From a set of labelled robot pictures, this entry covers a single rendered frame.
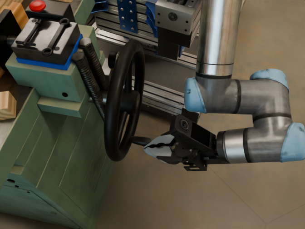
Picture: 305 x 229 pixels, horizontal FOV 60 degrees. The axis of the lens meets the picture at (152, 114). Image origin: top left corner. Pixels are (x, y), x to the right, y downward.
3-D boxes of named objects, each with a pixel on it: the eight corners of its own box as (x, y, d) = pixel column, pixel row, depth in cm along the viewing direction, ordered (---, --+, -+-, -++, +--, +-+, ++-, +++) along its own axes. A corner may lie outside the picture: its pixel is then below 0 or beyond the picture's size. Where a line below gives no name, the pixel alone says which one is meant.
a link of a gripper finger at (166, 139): (152, 157, 72) (183, 155, 67) (141, 146, 68) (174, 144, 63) (154, 146, 74) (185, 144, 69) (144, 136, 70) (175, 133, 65)
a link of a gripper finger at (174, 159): (157, 165, 64) (191, 164, 60) (154, 162, 63) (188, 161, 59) (160, 147, 67) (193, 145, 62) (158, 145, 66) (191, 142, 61)
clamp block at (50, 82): (81, 104, 56) (70, 77, 49) (22, 94, 58) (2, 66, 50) (101, 55, 64) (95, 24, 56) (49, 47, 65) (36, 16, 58)
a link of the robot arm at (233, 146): (242, 153, 52) (243, 118, 57) (219, 154, 55) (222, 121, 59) (251, 168, 57) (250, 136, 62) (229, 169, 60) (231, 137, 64)
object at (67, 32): (67, 70, 49) (58, 48, 45) (13, 62, 51) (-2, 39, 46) (90, 24, 56) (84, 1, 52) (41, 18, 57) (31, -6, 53)
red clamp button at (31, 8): (42, 14, 50) (40, 9, 49) (27, 12, 50) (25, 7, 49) (48, 4, 51) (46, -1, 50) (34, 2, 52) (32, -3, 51)
